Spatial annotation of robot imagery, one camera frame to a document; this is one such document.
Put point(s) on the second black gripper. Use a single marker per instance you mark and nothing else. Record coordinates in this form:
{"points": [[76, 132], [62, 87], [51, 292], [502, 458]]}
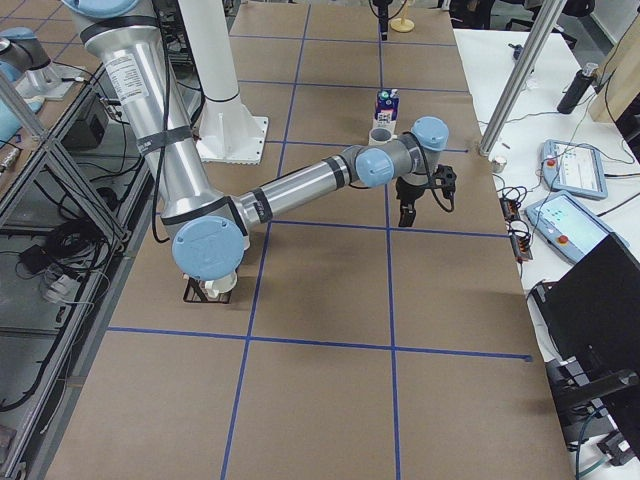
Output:
{"points": [[378, 11]]}

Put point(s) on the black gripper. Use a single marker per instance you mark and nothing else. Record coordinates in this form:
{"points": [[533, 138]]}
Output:
{"points": [[406, 192]]}

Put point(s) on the white ceramic mug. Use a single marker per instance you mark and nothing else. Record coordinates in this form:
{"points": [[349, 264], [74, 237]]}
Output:
{"points": [[379, 136]]}

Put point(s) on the blue white milk carton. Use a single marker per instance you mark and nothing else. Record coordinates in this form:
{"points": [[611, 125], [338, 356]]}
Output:
{"points": [[386, 109]]}

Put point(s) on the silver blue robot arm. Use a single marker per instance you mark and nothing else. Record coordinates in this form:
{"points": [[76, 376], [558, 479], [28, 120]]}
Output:
{"points": [[208, 229]]}

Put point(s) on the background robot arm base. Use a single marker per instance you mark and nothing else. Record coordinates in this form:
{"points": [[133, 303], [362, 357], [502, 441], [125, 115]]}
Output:
{"points": [[29, 67]]}

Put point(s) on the wooden stand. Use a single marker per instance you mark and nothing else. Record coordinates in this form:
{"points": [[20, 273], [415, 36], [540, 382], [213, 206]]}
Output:
{"points": [[401, 23]]}

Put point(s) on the black power strip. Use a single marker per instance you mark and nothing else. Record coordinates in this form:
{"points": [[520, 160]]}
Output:
{"points": [[518, 230]]}

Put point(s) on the near teach pendant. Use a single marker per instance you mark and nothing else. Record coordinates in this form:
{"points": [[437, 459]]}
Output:
{"points": [[567, 226]]}

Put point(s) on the teach pendant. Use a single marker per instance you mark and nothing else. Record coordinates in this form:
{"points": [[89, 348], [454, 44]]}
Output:
{"points": [[575, 168], [567, 226]]}

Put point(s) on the far teach pendant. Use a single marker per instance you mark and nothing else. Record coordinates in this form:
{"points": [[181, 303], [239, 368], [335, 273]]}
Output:
{"points": [[575, 168]]}

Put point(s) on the black water bottle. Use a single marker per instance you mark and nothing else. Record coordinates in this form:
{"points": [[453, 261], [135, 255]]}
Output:
{"points": [[580, 83]]}

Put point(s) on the black monitor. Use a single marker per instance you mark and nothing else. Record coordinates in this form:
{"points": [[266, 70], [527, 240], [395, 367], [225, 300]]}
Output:
{"points": [[592, 315]]}

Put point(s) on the aluminium frame post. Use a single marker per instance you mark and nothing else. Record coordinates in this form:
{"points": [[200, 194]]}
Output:
{"points": [[546, 19]]}

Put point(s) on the white mug with handle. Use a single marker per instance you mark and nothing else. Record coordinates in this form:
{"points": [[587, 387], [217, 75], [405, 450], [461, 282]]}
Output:
{"points": [[214, 289]]}

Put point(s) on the black wire cup rack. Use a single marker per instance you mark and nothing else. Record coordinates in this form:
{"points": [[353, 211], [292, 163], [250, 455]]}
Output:
{"points": [[195, 292]]}

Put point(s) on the black box under frame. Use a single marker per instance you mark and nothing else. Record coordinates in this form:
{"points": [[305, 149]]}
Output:
{"points": [[88, 129]]}

